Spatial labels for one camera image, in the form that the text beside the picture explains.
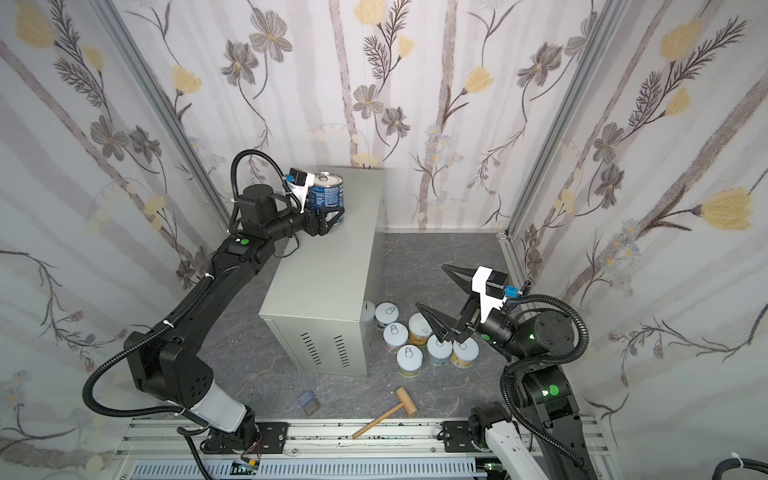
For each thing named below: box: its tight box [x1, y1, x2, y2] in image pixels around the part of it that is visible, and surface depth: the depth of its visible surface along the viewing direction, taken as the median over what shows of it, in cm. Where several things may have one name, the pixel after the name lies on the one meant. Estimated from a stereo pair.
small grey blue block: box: [298, 390, 321, 417], surface depth 81 cm
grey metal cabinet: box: [259, 167, 386, 377], surface depth 67 cm
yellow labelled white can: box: [450, 337, 480, 369], surface depth 85 cm
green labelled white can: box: [396, 344, 424, 377], surface depth 84 cm
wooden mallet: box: [352, 387, 418, 439], surface depth 80 cm
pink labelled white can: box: [383, 322, 409, 354], surface depth 88 cm
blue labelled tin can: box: [308, 171, 345, 226], surface depth 69 cm
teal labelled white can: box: [426, 334, 453, 366], surface depth 86 cm
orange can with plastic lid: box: [408, 312, 433, 345], surface depth 88 cm
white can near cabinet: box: [374, 302, 399, 329], surface depth 92 cm
